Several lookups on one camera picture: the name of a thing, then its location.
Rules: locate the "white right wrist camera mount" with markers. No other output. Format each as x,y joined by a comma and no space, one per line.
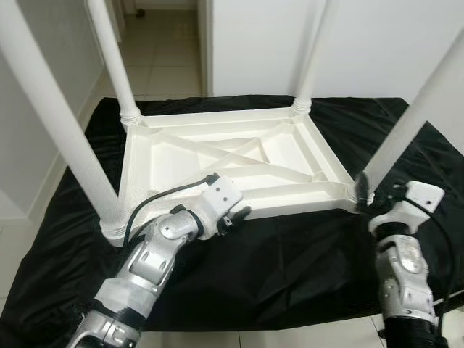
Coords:
417,203

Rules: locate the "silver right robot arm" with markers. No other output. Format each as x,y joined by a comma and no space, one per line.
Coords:
406,283

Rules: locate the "black cloth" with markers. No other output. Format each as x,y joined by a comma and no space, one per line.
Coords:
290,268

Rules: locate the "white plastic table top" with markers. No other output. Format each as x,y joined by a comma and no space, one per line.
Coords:
239,156

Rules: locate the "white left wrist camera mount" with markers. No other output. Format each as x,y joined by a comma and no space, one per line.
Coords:
221,196

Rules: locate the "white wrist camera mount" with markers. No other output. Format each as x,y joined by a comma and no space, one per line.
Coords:
221,196
417,203

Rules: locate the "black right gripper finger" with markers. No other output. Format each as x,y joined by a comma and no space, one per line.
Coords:
361,190

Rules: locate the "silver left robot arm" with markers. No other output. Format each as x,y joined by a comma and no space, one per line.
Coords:
152,254

